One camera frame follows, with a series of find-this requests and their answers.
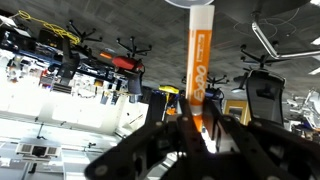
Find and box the orange Expo marker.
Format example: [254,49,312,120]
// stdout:
[185,4,216,133]

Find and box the translucent plastic cup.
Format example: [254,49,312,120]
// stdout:
[164,0,215,7]

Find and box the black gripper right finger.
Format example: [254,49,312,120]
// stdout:
[202,99,320,180]

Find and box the white ceiling fixture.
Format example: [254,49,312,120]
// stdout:
[14,142,62,158]

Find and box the cluttered work desk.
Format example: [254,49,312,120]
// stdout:
[0,24,111,101]

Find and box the metal stand with white heads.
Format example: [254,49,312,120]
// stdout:
[287,87,320,133]

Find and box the office chair red seat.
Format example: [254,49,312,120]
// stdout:
[99,35,153,101]

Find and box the metal table handle frame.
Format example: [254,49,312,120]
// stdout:
[250,20,320,61]

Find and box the black table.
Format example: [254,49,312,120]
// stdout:
[213,0,313,24]

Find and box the black mesh office chair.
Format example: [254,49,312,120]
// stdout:
[231,43,288,127]

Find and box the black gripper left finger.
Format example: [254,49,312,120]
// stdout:
[83,94,210,180]

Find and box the wooden glass double door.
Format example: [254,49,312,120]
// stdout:
[222,99,252,127]

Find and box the yellow floor cable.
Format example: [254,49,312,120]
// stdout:
[17,9,82,46]

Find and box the yellow object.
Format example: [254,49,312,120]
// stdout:
[158,84,180,95]

